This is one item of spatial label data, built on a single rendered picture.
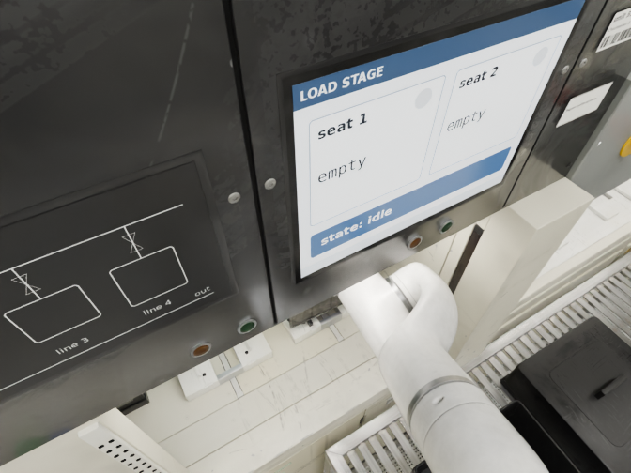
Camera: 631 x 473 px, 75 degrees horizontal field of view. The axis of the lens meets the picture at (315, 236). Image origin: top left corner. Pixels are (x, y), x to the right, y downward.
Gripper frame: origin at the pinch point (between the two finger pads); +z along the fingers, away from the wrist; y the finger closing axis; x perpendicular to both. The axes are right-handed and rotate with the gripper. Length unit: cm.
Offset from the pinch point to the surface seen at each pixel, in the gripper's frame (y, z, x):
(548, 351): 45, -39, -34
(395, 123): -7, -29, 42
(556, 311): 64, -29, -44
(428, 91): -4, -29, 44
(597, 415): 43, -54, -33
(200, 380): -32.4, -8.4, -29.7
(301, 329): -6.8, -7.6, -29.7
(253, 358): -19.9, -9.2, -29.7
